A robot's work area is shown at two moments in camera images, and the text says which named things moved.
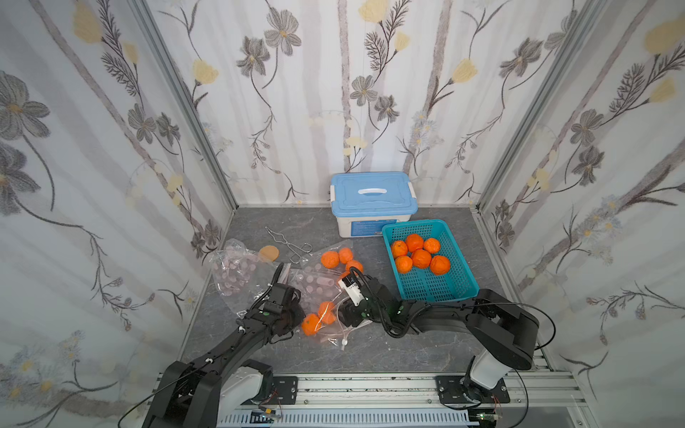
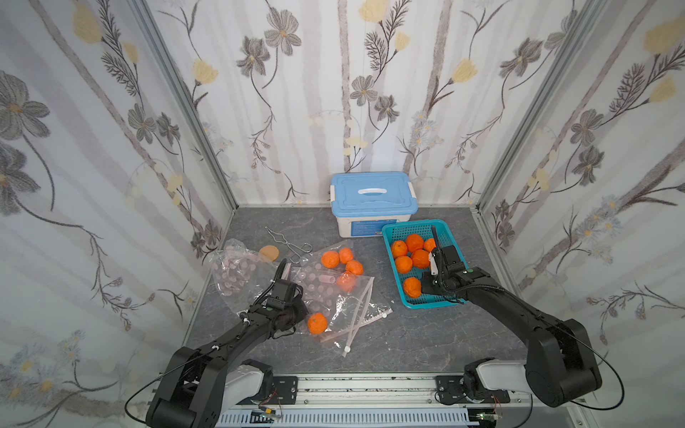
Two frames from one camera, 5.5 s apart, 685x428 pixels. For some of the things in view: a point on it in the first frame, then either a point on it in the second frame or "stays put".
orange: x=404 y=264 stays put
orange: x=414 y=242 stays put
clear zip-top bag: x=241 y=276 stays put
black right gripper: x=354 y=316 → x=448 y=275
